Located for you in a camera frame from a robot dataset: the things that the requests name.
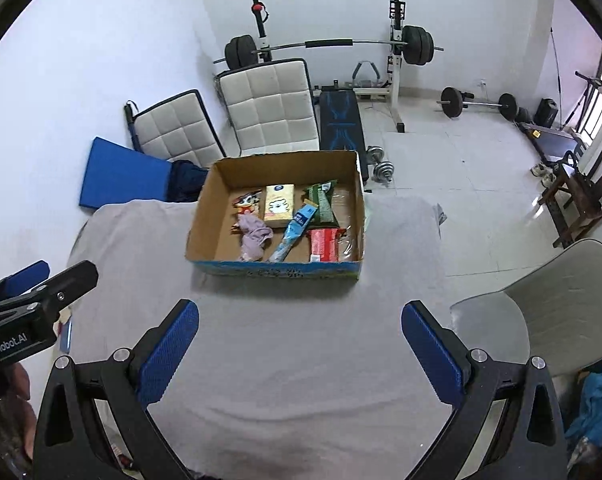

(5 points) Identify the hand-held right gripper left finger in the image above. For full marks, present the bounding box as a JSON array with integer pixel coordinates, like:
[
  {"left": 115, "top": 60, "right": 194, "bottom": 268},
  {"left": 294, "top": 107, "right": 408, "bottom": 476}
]
[{"left": 32, "top": 300, "right": 201, "bottom": 480}]

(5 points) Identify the small black speaker box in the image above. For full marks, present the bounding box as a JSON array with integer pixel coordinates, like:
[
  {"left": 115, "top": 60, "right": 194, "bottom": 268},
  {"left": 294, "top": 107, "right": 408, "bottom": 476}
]
[{"left": 535, "top": 98, "right": 558, "bottom": 128}]

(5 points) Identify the light blue snack packet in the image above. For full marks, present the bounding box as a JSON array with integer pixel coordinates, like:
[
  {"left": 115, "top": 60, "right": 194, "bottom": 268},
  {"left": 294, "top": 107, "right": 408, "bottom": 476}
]
[{"left": 268, "top": 200, "right": 322, "bottom": 263}]

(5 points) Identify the grey table cloth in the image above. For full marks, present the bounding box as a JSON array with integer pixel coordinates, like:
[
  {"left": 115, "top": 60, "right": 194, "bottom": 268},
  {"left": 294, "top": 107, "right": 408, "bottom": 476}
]
[{"left": 66, "top": 195, "right": 482, "bottom": 480}]

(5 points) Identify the dark wooden chair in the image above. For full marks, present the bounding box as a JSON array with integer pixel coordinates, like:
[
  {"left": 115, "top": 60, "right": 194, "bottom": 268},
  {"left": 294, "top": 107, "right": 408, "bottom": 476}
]
[{"left": 538, "top": 133, "right": 602, "bottom": 249}]

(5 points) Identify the beige plastic chair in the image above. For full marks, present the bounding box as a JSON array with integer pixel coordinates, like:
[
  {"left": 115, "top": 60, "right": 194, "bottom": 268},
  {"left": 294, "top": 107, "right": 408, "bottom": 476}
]
[{"left": 451, "top": 238, "right": 602, "bottom": 378}]

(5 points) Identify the orange snack packet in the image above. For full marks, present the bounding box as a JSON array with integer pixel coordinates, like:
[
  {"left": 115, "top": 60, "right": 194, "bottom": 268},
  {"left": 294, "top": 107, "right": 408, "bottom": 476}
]
[{"left": 232, "top": 190, "right": 263, "bottom": 211}]

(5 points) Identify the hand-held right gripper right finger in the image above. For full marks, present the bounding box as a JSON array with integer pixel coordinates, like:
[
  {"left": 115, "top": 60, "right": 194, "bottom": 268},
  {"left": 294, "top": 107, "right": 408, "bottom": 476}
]
[{"left": 401, "top": 300, "right": 568, "bottom": 480}]

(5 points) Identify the dark blue cloth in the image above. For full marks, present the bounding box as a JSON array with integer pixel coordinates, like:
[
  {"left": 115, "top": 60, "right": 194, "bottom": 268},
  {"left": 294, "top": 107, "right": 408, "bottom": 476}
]
[{"left": 167, "top": 160, "right": 209, "bottom": 203}]

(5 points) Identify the red snack packet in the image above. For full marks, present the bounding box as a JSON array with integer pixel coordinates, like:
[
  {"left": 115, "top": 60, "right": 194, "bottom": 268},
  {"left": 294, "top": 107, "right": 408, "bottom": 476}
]
[{"left": 306, "top": 227, "right": 348, "bottom": 263}]

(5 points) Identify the grey sock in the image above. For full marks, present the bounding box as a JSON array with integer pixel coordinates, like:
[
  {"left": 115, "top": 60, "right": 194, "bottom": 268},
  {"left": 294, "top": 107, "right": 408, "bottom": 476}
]
[{"left": 236, "top": 214, "right": 274, "bottom": 262}]

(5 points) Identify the chrome dumbbell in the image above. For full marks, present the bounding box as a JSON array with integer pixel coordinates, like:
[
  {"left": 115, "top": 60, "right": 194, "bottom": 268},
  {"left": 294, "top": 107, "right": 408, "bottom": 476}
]
[{"left": 366, "top": 146, "right": 396, "bottom": 188}]

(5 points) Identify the thin upright pole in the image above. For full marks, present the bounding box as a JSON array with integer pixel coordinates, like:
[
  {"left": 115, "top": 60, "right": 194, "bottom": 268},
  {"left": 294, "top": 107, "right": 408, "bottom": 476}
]
[{"left": 550, "top": 27, "right": 564, "bottom": 106}]

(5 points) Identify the black treadmill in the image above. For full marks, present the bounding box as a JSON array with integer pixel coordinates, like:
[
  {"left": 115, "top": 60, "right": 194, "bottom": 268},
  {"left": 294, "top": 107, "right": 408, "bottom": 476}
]
[{"left": 518, "top": 122, "right": 589, "bottom": 161}]

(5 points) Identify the black tripod stand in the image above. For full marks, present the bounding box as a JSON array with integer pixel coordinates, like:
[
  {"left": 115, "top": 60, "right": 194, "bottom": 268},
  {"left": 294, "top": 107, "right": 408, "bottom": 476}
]
[{"left": 564, "top": 71, "right": 602, "bottom": 133}]

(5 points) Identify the white barbell rack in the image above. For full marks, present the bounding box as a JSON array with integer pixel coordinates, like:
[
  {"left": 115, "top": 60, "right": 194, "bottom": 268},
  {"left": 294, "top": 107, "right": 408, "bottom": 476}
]
[{"left": 251, "top": 0, "right": 408, "bottom": 133}]

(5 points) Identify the large white padded chair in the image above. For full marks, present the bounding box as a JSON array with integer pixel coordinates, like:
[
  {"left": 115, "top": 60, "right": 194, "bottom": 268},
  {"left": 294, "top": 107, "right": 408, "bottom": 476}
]
[{"left": 216, "top": 57, "right": 322, "bottom": 158}]

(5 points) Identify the green snack packet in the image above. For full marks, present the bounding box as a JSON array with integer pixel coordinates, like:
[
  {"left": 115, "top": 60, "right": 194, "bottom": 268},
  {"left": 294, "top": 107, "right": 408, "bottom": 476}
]
[{"left": 302, "top": 180, "right": 341, "bottom": 227}]

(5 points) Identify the person's left hand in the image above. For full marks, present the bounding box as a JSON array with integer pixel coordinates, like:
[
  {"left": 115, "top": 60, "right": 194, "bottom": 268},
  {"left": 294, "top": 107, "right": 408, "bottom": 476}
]
[{"left": 0, "top": 364, "right": 38, "bottom": 463}]

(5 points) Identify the yellow tissue pack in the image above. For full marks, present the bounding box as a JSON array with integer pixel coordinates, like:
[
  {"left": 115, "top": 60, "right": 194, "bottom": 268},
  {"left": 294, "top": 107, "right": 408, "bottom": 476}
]
[{"left": 263, "top": 184, "right": 296, "bottom": 225}]

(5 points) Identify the black weight bench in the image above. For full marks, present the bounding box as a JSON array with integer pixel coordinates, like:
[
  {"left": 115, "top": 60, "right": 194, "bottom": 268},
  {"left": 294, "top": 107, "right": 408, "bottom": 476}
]
[{"left": 317, "top": 87, "right": 369, "bottom": 181}]

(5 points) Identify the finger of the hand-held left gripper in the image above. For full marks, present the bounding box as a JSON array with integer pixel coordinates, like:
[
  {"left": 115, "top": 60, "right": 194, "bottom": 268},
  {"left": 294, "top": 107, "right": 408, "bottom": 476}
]
[
  {"left": 0, "top": 260, "right": 50, "bottom": 306},
  {"left": 11, "top": 261, "right": 99, "bottom": 321}
]

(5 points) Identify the blue foam mat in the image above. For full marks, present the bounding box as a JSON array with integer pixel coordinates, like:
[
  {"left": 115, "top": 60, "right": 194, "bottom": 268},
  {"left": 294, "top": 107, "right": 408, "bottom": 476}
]
[{"left": 78, "top": 136, "right": 174, "bottom": 211}]

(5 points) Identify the grey exercise handle frame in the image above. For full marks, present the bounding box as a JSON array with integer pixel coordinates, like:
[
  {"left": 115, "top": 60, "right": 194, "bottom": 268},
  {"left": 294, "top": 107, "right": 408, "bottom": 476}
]
[{"left": 351, "top": 60, "right": 382, "bottom": 91}]

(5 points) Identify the cardboard box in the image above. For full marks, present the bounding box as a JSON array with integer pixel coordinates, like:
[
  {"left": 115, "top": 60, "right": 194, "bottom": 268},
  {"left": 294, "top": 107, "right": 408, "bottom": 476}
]
[{"left": 185, "top": 150, "right": 366, "bottom": 281}]

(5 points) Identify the small white padded chair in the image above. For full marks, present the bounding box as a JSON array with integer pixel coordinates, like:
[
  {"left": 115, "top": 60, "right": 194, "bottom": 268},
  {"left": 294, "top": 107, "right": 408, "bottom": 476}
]
[{"left": 126, "top": 89, "right": 227, "bottom": 168}]

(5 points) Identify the black folded pole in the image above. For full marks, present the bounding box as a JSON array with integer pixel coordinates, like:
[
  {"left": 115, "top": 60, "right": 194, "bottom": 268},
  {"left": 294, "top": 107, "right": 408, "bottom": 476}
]
[{"left": 125, "top": 102, "right": 142, "bottom": 153}]

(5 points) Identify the pair of white shoes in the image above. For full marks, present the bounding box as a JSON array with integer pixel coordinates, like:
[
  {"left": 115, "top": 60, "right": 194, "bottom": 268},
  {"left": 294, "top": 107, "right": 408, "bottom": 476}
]
[{"left": 531, "top": 161, "right": 557, "bottom": 188}]

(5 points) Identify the short barbell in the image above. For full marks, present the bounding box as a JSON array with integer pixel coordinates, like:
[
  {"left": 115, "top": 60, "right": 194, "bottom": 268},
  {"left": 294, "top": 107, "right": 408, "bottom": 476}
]
[{"left": 436, "top": 86, "right": 519, "bottom": 122}]

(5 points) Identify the long barbell with black plates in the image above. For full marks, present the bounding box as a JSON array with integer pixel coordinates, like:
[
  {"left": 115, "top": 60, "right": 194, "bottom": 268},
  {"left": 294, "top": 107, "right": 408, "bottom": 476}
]
[{"left": 212, "top": 25, "right": 444, "bottom": 71}]

